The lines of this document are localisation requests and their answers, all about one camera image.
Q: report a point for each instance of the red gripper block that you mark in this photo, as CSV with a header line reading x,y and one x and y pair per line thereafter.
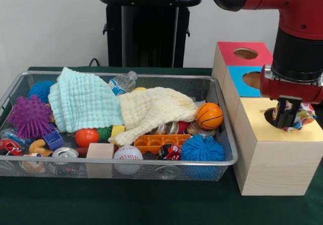
x,y
290,91

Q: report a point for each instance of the polka-dot paper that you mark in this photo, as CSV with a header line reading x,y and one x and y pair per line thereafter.
x,y
304,116

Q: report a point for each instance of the wooden three-hole sorting box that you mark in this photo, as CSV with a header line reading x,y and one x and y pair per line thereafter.
x,y
272,164

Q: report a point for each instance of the silver mesh bin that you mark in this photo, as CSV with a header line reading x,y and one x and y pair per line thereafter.
x,y
63,173

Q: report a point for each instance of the orange toy basketball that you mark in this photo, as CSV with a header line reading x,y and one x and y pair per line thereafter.
x,y
209,115

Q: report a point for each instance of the blue fuzzy ball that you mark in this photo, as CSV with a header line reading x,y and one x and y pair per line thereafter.
x,y
40,90
203,148

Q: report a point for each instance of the cream cloth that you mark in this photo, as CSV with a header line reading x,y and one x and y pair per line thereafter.
x,y
151,109

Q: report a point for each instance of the dark green tablecloth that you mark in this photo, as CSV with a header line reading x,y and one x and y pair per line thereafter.
x,y
151,204

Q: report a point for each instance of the white toy baseball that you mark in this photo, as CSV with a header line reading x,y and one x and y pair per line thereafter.
x,y
128,153

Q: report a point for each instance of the plain wooden block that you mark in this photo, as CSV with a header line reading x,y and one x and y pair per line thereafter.
x,y
99,151

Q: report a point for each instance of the orange-red ball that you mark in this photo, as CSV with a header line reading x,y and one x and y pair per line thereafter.
x,y
87,137

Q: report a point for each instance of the mint green cloth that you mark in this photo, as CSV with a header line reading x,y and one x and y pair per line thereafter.
x,y
80,101

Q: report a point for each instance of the purple spiky ball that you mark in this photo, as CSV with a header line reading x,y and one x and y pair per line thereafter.
x,y
30,116

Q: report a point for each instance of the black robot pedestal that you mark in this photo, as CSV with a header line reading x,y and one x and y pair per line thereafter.
x,y
151,33

